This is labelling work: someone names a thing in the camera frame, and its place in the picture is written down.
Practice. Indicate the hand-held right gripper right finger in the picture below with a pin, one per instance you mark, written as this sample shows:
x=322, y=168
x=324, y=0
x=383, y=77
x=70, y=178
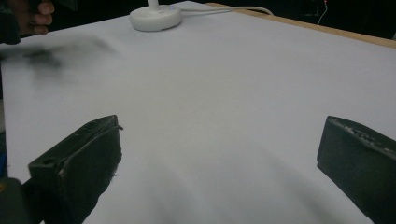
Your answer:
x=358, y=161

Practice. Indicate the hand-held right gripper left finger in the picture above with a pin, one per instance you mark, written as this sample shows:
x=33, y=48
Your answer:
x=84, y=168

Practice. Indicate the white round lamp base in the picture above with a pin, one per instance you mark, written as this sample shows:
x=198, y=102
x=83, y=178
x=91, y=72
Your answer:
x=155, y=16

